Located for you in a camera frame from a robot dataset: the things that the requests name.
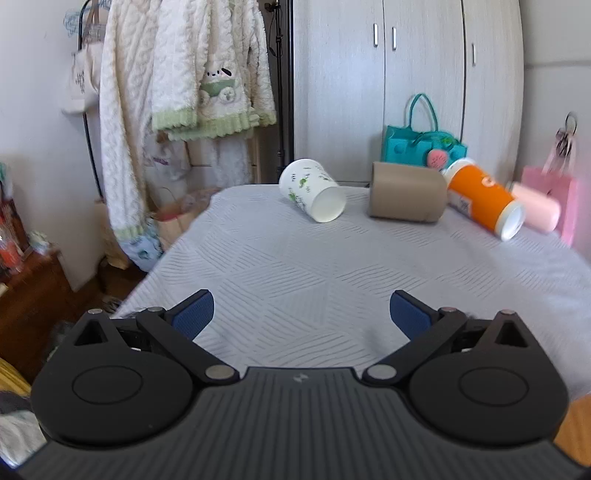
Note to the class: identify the cream fleece jacket green trim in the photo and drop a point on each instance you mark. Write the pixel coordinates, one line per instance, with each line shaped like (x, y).
(207, 60)

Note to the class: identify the yellow cloth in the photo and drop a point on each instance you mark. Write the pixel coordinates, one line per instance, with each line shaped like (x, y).
(11, 376)

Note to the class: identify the wall hook with ribbon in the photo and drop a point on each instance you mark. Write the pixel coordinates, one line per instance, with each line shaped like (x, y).
(566, 138)

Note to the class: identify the grey quilted bedspread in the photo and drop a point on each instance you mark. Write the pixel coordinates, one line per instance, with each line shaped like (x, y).
(304, 272)

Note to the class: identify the teal tote bag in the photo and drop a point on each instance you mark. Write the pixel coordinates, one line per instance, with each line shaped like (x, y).
(406, 146)

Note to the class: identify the brown wooden nightstand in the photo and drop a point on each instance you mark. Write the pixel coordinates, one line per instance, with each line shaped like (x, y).
(32, 300)

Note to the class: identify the pink cup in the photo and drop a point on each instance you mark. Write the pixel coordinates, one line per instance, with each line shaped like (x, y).
(539, 208)

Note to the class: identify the pink strawberry bag charm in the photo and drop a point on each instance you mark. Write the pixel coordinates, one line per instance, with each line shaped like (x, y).
(437, 158)

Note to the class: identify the pink gift bag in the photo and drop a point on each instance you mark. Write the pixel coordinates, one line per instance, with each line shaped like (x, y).
(569, 194)

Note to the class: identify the white cup with green print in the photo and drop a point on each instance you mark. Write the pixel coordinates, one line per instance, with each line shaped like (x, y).
(310, 188)

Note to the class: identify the white canvas tote bag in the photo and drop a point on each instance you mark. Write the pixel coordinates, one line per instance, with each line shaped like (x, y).
(81, 78)

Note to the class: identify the brown paper cup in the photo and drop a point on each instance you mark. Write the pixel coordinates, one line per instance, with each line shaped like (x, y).
(406, 193)

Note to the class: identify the white fluffy bathrobe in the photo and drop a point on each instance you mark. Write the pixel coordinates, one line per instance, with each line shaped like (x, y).
(123, 115)

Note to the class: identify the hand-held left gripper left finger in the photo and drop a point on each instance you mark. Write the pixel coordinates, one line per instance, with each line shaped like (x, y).
(195, 314)

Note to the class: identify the black coat rack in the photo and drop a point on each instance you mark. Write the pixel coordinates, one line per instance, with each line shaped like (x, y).
(90, 152)

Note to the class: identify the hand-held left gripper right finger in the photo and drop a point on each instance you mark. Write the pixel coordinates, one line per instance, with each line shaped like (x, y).
(408, 315)

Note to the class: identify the light wood wardrobe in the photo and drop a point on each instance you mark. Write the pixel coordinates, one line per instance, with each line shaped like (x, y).
(341, 92)

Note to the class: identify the orange and white cup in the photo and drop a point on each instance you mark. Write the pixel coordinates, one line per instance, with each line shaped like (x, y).
(485, 199)

